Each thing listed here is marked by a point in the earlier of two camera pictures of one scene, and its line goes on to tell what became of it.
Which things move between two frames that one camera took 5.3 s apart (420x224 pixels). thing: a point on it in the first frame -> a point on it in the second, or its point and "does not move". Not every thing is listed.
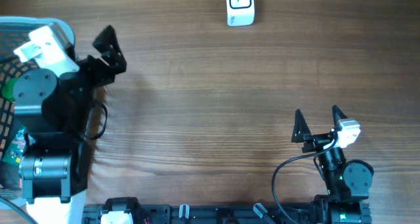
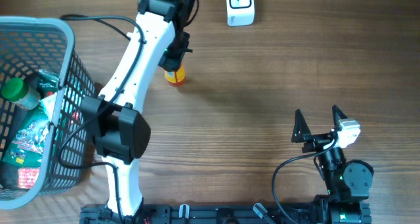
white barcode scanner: (240, 6) does not move
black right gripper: (300, 135) does not move
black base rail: (130, 211) does not move
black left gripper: (113, 58) -> (173, 61)
